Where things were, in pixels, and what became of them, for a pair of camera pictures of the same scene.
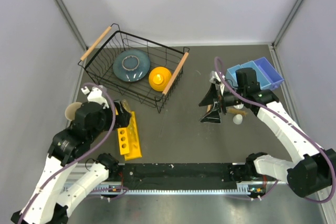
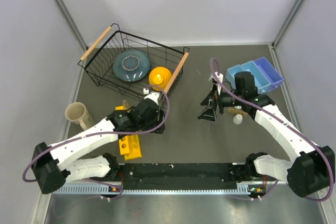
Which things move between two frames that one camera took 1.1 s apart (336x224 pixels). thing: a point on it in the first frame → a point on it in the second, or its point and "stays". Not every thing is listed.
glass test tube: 125,104 stays
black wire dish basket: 133,67 stays
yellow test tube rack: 129,144 stays
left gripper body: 118,121 → 161,115
